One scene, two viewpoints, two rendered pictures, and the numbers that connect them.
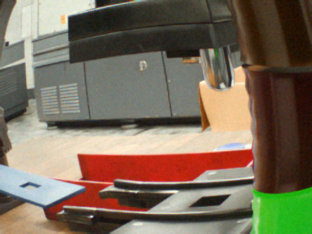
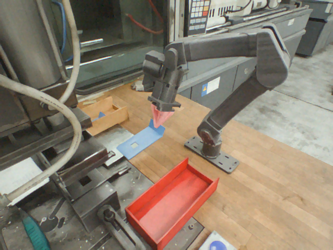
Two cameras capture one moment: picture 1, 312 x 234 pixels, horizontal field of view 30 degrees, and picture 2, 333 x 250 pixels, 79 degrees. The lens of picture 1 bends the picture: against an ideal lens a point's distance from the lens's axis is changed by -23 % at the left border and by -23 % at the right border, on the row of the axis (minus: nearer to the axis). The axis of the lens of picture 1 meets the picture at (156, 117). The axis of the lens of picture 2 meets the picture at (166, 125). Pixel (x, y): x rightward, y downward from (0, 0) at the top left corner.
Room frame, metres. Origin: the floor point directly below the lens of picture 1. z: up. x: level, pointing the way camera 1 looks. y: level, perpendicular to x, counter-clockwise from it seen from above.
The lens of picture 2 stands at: (0.78, -0.29, 1.44)
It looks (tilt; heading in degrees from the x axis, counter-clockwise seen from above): 38 degrees down; 106
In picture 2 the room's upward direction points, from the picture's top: straight up
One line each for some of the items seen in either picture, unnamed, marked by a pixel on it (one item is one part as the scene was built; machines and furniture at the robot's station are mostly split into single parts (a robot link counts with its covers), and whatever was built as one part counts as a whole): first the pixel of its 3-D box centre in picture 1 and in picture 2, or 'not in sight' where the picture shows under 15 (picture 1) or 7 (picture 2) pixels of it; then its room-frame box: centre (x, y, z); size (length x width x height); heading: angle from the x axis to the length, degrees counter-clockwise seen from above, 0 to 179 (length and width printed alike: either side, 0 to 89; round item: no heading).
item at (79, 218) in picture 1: (97, 219); (103, 158); (0.49, 0.06, 0.98); 0.07 x 0.02 x 0.01; 61
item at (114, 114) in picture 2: not in sight; (94, 119); (0.31, 0.28, 0.93); 0.25 x 0.13 x 0.08; 61
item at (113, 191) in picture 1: (141, 193); (118, 172); (0.56, 0.02, 0.98); 0.07 x 0.02 x 0.01; 61
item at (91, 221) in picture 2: not in sight; (83, 189); (0.47, -0.03, 0.94); 0.20 x 0.10 x 0.07; 151
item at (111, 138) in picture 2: not in sight; (113, 144); (0.44, 0.19, 0.91); 0.17 x 0.16 x 0.02; 151
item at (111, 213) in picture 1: (176, 226); not in sight; (0.46, 0.00, 0.98); 0.13 x 0.01 x 0.03; 61
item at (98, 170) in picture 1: (149, 193); (175, 198); (0.72, 0.02, 0.93); 0.25 x 0.12 x 0.06; 61
